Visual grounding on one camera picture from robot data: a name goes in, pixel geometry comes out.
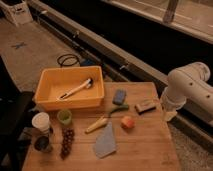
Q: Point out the green plastic cup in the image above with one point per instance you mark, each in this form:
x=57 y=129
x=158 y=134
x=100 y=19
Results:
x=64 y=116

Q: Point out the dark grape bunch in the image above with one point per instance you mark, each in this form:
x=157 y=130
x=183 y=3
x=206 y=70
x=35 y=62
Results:
x=68 y=137

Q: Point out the yellow plastic tray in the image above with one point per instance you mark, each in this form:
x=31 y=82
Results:
x=55 y=82

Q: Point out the black chair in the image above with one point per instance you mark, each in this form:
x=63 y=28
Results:
x=14 y=110

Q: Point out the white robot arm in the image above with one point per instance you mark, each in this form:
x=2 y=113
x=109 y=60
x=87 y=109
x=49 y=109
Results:
x=187 y=82

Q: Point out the blue sponge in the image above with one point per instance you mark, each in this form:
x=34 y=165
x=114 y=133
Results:
x=119 y=97

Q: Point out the black brown board eraser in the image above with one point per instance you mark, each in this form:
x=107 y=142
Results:
x=145 y=106

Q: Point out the white storage box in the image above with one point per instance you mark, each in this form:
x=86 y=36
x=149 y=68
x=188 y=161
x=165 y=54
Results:
x=18 y=14

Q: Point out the orange peach fruit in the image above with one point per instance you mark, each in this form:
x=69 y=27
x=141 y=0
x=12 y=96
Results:
x=127 y=122

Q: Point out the white paper cup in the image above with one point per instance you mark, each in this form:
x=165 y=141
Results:
x=41 y=121

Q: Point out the blue folded cloth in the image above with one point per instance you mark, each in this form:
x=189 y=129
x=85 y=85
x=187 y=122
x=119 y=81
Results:
x=105 y=143

